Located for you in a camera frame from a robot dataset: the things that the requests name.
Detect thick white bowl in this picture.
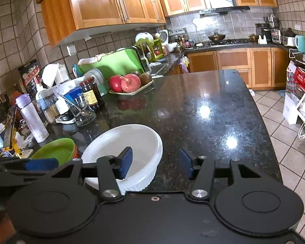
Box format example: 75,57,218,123
84,142,163,192

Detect white paper bag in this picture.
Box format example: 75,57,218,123
282,91,305,125

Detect thin white ribbed bowl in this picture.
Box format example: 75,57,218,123
81,124,163,181

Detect brown kiwi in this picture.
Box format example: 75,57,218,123
138,72,153,86

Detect beige fruit tray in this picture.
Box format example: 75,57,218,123
109,79,154,96

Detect green plate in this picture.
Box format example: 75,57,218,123
30,138,76,167

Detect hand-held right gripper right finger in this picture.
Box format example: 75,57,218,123
179,148,262,200

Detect green dish rack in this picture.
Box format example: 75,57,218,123
135,32,171,63

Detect green cutting board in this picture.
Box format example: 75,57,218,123
77,48,145,76

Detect red snack bags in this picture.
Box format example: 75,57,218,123
293,66,305,89

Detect metal spoon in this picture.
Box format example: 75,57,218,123
56,92,92,116

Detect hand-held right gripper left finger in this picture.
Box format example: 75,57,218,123
51,147,133,199

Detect white purple water bottle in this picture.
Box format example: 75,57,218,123
15,93,50,143

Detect wooden upper cabinets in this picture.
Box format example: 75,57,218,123
40,0,279,48

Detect dark red snack bag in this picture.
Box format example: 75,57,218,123
17,59,43,95

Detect wooden cabinets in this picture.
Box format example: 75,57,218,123
40,0,279,48
171,47,291,90

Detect dark sauce jar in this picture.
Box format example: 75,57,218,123
79,77,105,112

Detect white wall socket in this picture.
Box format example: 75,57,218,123
66,44,78,57

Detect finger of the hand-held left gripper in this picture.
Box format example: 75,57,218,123
0,158,59,171
0,169,57,186

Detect striped red apple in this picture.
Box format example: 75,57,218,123
121,74,142,93

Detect teal kettle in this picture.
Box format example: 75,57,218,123
294,35,305,54

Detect wooden lower cabinets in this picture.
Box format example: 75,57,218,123
171,47,291,90

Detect dark wok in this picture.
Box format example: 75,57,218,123
208,32,226,42

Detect blue packet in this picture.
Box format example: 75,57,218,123
62,86,83,105

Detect clear glass cup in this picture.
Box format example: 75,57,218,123
66,95,97,127

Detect range hood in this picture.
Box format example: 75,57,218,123
199,6,251,16

